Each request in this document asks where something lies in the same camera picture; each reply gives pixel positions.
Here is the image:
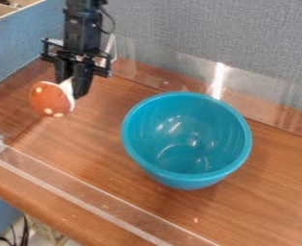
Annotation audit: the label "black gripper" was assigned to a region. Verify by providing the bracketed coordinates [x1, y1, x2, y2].
[41, 37, 112, 99]

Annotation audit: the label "brown and white toy mushroom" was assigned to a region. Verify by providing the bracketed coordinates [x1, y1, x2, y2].
[28, 79, 76, 118]

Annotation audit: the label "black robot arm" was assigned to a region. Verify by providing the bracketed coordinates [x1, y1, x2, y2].
[41, 0, 116, 99]

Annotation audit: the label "blue plastic bowl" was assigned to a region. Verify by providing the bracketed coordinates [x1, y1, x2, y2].
[121, 92, 252, 190]

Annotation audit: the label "clear acrylic front barrier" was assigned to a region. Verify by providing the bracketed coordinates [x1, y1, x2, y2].
[0, 137, 219, 246]

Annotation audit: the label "clear acrylic barrier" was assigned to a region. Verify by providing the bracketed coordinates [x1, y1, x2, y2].
[0, 137, 219, 246]
[112, 36, 302, 135]

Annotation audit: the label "clear acrylic back barrier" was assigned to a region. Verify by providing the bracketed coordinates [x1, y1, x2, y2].
[112, 36, 302, 135]

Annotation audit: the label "clear acrylic triangular bracket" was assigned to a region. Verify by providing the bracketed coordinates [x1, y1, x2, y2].
[104, 34, 117, 62]

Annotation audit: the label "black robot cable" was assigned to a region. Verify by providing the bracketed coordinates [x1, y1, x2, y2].
[97, 6, 117, 36]

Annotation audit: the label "black floor cables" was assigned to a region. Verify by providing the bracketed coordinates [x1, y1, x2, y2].
[0, 214, 30, 246]

